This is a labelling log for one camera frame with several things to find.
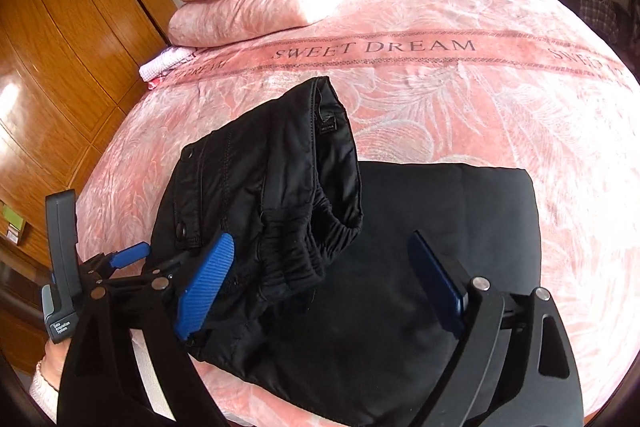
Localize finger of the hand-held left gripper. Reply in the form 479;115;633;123
80;243;151;282
142;256;190;280

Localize pink printed bed blanket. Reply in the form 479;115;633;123
75;0;640;427

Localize person's leg in white trousers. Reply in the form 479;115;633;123
127;332;166;408

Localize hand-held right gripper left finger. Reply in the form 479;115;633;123
57;232;236;427

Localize plaid cloth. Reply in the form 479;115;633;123
580;0;631;42

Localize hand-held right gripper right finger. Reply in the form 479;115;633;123
407;232;585;427

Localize person's left hand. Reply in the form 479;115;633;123
37;341;65;383

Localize person's left forearm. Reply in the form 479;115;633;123
29;369;61;423

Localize small pink white towel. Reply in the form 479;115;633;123
139;46;196;84

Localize black padded pants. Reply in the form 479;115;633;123
152;76;543;427

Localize orange wooden wardrobe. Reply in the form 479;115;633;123
0;0;173;373

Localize green box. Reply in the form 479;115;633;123
0;202;24;249

